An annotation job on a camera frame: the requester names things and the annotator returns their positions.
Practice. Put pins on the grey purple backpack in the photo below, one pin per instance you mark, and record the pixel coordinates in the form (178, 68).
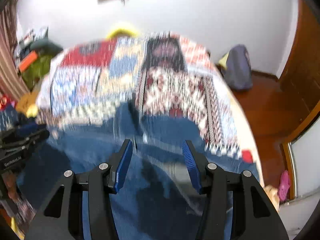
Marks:
(236, 68)

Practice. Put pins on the pink slipper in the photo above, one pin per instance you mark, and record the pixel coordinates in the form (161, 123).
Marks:
(284, 186)

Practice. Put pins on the wooden door frame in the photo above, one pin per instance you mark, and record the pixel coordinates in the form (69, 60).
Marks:
(300, 77)

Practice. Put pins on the yellow garment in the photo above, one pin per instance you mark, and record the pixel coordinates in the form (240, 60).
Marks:
(27, 104)

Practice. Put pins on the beige fleece blanket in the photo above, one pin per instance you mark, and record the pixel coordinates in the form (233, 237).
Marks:
(260, 164)

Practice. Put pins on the red plush monkey toy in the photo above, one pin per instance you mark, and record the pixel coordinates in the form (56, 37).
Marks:
(5, 102)

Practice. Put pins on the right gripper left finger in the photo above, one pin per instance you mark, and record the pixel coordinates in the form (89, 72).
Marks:
(60, 215)

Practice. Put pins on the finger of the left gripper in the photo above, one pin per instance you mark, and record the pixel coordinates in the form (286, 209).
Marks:
(22, 135)

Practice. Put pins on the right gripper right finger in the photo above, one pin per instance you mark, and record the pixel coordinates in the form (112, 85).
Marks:
(254, 215)

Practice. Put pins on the orange box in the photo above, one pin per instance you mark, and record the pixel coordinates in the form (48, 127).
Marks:
(27, 61)

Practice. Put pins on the yellow rounded chair back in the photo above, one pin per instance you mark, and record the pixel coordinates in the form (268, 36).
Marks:
(121, 32)

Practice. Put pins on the blue denim jacket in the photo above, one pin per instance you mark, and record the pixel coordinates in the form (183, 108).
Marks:
(157, 200)

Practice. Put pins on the patchwork patterned quilt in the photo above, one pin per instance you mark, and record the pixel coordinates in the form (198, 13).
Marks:
(161, 74)

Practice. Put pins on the red striped curtain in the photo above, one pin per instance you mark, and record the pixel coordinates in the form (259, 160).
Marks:
(11, 84)

